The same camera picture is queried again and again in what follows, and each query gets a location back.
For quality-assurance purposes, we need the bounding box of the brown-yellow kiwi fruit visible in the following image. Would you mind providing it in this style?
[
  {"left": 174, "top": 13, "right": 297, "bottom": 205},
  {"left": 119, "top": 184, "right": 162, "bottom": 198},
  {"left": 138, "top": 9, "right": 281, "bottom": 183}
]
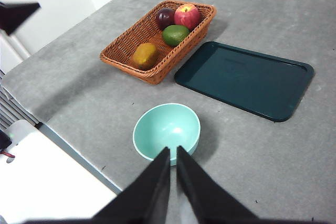
[{"left": 131, "top": 42, "right": 160, "bottom": 70}]

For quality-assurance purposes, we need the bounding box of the teal ribbed bowl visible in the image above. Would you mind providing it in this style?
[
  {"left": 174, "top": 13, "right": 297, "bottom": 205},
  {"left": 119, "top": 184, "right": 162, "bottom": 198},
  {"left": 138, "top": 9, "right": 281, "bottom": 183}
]
[{"left": 132, "top": 102, "right": 202, "bottom": 167}]

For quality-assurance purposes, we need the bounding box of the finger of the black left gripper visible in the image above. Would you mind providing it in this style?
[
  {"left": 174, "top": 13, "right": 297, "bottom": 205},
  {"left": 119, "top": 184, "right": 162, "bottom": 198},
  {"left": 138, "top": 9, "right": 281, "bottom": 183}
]
[{"left": 0, "top": 2, "right": 42, "bottom": 36}]

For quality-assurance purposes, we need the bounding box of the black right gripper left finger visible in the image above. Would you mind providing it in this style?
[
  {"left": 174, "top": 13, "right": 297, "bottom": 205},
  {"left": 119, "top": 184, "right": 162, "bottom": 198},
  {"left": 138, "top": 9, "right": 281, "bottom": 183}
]
[{"left": 89, "top": 146, "right": 171, "bottom": 224}]

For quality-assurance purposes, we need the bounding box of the grey metal frame rail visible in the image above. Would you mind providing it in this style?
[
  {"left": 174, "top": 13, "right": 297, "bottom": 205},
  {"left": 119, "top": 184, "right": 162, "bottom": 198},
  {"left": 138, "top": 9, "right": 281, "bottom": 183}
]
[{"left": 0, "top": 70, "right": 40, "bottom": 130}]

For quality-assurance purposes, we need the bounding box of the dark green plastic tray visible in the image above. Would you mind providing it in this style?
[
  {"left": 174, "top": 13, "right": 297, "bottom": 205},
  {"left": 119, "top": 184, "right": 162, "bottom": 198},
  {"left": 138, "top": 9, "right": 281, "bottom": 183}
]
[{"left": 174, "top": 41, "right": 315, "bottom": 123}]

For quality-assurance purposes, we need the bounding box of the dark purple plum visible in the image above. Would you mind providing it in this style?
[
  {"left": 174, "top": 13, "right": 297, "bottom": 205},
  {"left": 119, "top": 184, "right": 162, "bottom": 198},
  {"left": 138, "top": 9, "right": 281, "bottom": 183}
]
[{"left": 155, "top": 8, "right": 176, "bottom": 31}]

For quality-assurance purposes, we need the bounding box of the brown wicker basket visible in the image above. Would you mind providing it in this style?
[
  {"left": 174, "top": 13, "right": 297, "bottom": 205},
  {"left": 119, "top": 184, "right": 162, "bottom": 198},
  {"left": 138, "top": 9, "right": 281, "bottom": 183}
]
[{"left": 99, "top": 0, "right": 218, "bottom": 86}]

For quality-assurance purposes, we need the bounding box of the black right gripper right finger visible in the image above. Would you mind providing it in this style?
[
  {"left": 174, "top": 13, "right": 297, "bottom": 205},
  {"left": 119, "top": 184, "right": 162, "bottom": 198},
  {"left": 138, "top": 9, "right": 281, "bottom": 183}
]
[{"left": 177, "top": 145, "right": 263, "bottom": 224}]

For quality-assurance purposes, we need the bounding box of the red apple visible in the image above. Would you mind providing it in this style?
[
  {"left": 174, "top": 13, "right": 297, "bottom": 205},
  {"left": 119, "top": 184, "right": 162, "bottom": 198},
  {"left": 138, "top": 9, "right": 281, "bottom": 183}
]
[{"left": 174, "top": 3, "right": 201, "bottom": 31}]

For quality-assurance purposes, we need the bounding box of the green avocado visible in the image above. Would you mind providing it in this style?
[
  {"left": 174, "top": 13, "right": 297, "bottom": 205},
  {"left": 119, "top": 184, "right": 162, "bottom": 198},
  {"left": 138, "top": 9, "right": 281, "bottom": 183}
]
[{"left": 161, "top": 25, "right": 191, "bottom": 47}]

